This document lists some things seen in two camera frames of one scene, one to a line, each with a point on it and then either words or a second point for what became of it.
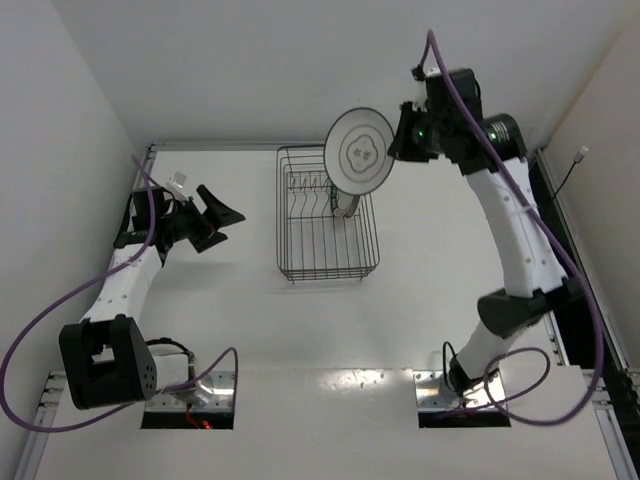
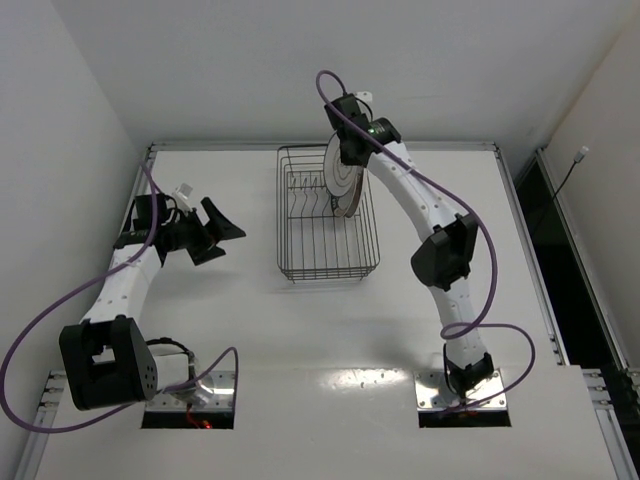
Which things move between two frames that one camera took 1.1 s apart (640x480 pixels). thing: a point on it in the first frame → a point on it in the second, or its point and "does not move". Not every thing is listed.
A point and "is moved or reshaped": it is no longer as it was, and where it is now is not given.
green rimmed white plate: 334,200 → 344,203
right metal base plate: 432,392 does not move
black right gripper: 403,133 → 353,148
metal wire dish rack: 314,243 does not move
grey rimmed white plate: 356,150 is moved or reshaped
